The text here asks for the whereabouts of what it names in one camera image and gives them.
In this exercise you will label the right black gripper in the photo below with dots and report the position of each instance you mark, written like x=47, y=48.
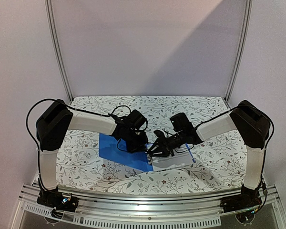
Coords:
x=163, y=144

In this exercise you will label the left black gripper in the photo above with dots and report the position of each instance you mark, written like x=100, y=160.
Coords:
x=141, y=148

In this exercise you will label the blue ring binder folder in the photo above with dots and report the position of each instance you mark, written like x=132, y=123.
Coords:
x=112, y=150

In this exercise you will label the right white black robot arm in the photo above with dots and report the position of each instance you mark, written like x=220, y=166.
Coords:
x=252, y=124

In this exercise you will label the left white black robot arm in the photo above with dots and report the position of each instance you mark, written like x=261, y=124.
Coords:
x=59, y=118

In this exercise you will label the floral patterned tablecloth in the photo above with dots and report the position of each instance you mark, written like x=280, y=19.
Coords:
x=220, y=161

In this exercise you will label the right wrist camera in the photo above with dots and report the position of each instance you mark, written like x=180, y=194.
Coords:
x=159, y=134

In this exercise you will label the aluminium front rail frame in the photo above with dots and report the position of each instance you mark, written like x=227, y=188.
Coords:
x=101, y=210

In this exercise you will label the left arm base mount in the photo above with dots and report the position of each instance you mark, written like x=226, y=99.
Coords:
x=59, y=202

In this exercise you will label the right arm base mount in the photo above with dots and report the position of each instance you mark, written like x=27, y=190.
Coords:
x=246, y=204

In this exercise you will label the left aluminium vertical post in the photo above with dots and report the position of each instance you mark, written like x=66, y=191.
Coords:
x=57, y=50

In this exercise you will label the aluminium vertical post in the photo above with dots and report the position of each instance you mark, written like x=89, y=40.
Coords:
x=240, y=48
x=57, y=50

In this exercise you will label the right aluminium vertical post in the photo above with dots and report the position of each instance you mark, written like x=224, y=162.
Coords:
x=240, y=48

